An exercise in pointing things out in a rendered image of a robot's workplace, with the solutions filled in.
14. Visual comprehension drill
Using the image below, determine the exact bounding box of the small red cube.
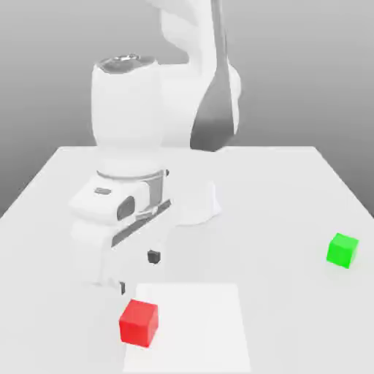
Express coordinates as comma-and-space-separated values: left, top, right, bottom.
118, 298, 160, 348

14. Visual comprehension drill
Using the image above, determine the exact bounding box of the small green cube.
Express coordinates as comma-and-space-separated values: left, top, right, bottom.
326, 232, 360, 270

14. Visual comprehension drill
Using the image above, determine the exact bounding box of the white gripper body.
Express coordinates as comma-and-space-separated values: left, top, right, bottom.
71, 199, 178, 258

